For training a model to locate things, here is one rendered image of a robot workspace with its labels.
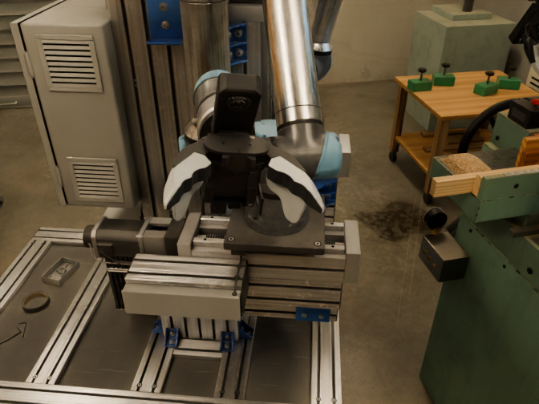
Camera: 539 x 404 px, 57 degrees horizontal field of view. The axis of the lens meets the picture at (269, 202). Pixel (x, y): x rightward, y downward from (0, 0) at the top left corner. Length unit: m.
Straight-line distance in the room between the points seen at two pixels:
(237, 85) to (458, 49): 3.06
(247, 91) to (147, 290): 0.71
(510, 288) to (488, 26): 2.45
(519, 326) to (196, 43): 0.98
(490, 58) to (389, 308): 2.06
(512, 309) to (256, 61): 0.86
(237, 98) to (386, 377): 1.52
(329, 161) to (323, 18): 0.85
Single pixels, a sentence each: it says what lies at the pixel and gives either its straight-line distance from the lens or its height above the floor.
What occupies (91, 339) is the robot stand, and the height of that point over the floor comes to 0.21.
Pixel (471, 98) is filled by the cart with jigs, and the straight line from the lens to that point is 2.81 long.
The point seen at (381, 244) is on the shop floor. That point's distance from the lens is 2.47.
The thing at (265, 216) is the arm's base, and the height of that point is 0.86.
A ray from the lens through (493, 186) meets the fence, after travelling 1.17.
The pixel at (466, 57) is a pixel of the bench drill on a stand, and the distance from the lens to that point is 3.58.
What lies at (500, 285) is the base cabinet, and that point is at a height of 0.63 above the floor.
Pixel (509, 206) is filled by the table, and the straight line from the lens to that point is 1.24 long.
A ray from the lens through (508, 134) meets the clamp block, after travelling 1.47.
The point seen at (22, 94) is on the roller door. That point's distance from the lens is 4.30.
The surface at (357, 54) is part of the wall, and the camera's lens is 4.34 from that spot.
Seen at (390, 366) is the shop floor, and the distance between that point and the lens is 1.96.
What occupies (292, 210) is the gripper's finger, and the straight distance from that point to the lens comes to 0.54.
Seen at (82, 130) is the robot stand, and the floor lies 0.99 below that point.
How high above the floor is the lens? 1.50
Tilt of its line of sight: 33 degrees down
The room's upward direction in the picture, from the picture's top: straight up
